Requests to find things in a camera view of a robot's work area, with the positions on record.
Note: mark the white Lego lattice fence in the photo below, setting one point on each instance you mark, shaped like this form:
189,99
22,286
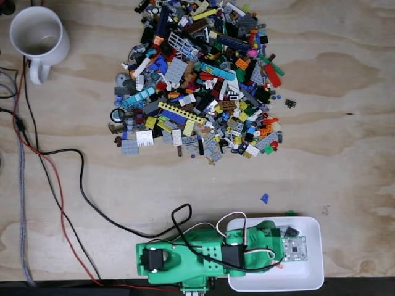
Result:
180,44

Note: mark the long navy Lego brick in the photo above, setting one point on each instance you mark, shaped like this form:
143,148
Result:
162,21

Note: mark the long yellow Lego beam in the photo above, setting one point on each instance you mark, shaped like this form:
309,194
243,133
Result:
182,112

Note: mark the black Lego tire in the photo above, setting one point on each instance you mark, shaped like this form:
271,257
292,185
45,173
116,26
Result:
117,115

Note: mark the small brown Lego bar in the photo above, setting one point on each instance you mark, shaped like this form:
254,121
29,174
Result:
180,151

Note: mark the dark grey Lego plate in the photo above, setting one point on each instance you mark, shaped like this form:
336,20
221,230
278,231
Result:
247,20

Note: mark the small tan Lego piece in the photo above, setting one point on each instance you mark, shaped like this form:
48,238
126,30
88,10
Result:
211,161

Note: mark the long dark blue Lego plate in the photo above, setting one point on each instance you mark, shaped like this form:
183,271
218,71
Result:
233,42

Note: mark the lime yellow Lego plate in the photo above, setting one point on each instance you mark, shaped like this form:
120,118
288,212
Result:
188,127

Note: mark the red Lego plate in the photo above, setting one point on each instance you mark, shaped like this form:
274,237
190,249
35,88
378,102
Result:
272,75

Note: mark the small white Lego plate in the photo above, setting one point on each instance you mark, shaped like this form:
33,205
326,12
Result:
252,150

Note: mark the orange Lego brick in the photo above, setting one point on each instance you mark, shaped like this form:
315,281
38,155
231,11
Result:
242,63

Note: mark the small blue Lego piece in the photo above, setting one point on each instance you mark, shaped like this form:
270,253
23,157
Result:
264,198

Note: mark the long cyan Lego plate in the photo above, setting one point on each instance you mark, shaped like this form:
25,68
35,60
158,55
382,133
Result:
217,71

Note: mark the small grey Lego plate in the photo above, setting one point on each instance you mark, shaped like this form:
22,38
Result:
216,156

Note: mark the black Lego bar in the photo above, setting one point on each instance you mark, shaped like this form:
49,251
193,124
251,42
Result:
201,147

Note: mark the long grey Lego plate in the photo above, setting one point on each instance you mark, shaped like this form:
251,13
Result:
267,140

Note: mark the white plastic bin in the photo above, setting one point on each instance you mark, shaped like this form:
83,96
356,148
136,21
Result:
277,282

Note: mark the large grey Lego plate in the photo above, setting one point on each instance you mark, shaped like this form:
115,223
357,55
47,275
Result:
175,70

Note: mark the white mug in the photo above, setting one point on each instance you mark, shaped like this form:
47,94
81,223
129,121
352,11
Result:
38,34

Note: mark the camera circuit board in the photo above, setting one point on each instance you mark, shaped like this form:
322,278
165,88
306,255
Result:
295,249

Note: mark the grey round Lego dish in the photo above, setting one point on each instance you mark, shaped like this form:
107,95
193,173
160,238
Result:
121,79

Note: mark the long yellow Lego plate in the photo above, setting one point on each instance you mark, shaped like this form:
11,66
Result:
204,14

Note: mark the brown Lego plate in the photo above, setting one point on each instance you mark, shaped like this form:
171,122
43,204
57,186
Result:
195,27

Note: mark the white Lego grille brick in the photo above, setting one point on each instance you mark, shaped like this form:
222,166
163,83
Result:
145,138

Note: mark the pink Lego ball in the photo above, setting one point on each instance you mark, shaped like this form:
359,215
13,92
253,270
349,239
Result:
252,52

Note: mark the small green Lego piece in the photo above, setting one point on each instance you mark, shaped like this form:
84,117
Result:
290,212

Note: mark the small black Lego grille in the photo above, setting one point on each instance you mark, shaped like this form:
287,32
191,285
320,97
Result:
289,103

